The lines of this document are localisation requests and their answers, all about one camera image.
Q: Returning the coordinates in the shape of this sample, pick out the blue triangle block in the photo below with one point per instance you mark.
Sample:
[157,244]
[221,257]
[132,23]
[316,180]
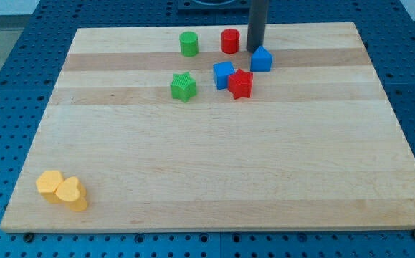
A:
[261,60]

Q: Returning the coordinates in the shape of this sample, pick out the green star block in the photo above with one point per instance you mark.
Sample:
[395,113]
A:
[183,87]

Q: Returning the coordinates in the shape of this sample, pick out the red star block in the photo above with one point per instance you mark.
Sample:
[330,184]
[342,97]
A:
[240,84]

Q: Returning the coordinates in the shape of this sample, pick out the wooden board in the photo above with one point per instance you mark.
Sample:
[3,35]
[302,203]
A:
[317,146]

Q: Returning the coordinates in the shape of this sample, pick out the blue cube block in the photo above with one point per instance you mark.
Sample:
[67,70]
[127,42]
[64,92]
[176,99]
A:
[221,73]

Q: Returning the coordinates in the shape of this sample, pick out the green cylinder block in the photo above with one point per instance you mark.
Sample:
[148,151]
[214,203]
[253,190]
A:
[189,43]

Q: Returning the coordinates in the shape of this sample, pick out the red cylinder block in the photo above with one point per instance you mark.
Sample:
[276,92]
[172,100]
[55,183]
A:
[230,41]

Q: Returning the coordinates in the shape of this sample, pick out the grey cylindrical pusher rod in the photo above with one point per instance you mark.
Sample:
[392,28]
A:
[258,12]

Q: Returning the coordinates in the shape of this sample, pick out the yellow heart block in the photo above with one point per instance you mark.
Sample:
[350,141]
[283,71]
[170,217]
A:
[72,193]

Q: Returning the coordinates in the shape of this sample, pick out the yellow pentagon block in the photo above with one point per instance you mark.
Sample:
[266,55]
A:
[47,185]

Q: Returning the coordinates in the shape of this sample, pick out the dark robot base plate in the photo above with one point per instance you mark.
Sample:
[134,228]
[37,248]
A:
[192,6]

